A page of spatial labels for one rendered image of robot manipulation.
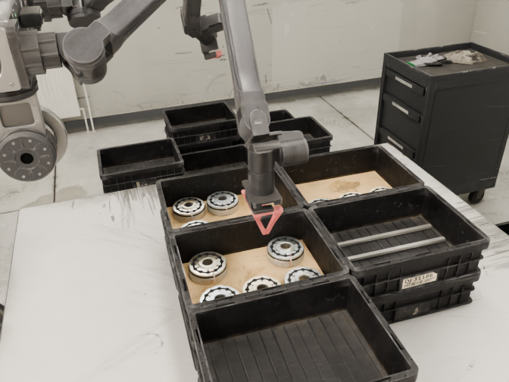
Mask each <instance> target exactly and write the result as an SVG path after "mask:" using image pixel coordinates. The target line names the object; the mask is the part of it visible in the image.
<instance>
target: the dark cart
mask: <svg viewBox="0 0 509 382"><path fill-rule="evenodd" d="M456 50H459V51H471V52H472V53H474V52H479V53H480V54H482V55H483V57H485V58H486V59H487V61H481V62H474V63H473V65H472V64H459V63H442V65H433V66H429V65H427V66H420V67H413V66H411V65H409V64H408V63H407V62H409V61H415V60H416V57H417V56H418V55H423V56H424V57H425V56H427V55H428V53H429V52H431V53H432V55H431V56H433V55H435V54H438V55H439V56H443V55H444V54H446V53H449V52H454V51H456ZM431 56H430V57H431ZM508 135H509V55H506V54H504V53H501V52H498V51H495V50H493V49H490V48H487V47H485V46H482V45H479V44H476V43H475V42H464V43H458V44H452V45H441V46H434V47H428V48H421V49H410V50H404V51H397V52H387V53H384V57H383V70H382V77H381V84H380V91H379V104H378V111H377V118H376V130H375V137H374V145H379V144H383V143H390V144H391V145H392V146H394V147H395V148H396V149H397V150H398V151H400V152H401V153H402V154H404V155H405V156H407V157H408V158H409V159H410V160H412V161H413V162H414V163H415V164H417V165H418V166H419V167H421V168H422V169H424V170H425V171H426V172H427V173H428V174H430V175H431V176H432V177H434V178H435V179H436V180H438V181H439V182H440V183H441V184H443V185H444V186H445V187H447V188H448V189H449V190H451V191H452V192H453V193H454V194H455V195H457V196H458V195H462V194H465V193H470V194H469V196H468V199H469V201H470V202H472V203H473V204H476V203H478V202H480V201H481V200H482V198H483V196H484V191H485V190H486V189H489V188H493V187H495V183H496V180H497V177H498V172H499V169H500V166H501V161H502V158H503V154H504V150H505V146H506V143H507V138H508Z"/></svg>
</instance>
